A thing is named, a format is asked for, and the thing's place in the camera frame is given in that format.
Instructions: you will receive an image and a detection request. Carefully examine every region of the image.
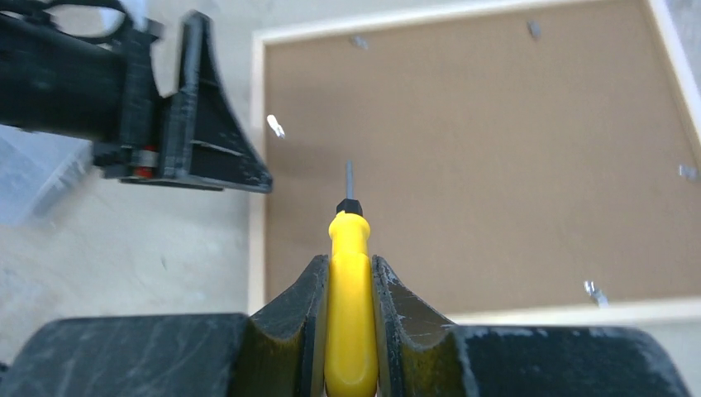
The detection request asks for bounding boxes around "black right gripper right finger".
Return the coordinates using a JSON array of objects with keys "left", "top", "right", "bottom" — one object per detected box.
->
[{"left": 372, "top": 256, "right": 689, "bottom": 396}]

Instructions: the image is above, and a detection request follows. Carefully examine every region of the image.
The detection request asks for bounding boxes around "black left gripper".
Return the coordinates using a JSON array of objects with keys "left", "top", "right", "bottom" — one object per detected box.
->
[{"left": 1, "top": 1, "right": 273, "bottom": 194}]

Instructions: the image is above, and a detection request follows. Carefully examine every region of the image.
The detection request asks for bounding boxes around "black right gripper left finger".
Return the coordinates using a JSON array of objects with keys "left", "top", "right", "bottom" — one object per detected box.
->
[{"left": 1, "top": 256, "right": 329, "bottom": 396}]

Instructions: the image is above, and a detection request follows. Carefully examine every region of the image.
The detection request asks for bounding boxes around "yellow handled screwdriver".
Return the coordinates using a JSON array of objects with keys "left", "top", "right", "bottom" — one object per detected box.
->
[{"left": 324, "top": 160, "right": 379, "bottom": 396}]

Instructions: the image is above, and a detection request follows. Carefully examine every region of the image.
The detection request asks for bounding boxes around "wooden picture frame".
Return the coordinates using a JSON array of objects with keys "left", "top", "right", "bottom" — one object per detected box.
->
[{"left": 248, "top": 1, "right": 700, "bottom": 323}]

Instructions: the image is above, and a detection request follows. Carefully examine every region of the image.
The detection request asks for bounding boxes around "clear plastic screw box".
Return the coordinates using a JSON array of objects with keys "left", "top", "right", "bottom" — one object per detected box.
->
[{"left": 1, "top": 126, "right": 92, "bottom": 226}]

